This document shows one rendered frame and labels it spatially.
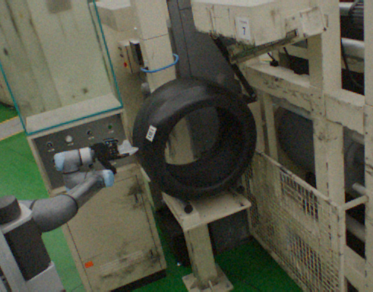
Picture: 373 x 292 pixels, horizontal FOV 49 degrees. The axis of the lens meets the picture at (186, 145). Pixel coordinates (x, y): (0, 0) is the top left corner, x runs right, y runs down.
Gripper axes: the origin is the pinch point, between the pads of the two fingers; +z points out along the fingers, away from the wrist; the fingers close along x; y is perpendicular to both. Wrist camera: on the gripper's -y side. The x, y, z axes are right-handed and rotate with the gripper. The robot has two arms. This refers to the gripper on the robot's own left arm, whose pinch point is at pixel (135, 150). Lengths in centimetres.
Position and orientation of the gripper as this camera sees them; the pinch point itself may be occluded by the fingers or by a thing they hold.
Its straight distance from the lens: 189.7
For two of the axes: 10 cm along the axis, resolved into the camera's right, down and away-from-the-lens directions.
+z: 9.4, -2.0, 2.9
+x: -3.5, -3.4, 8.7
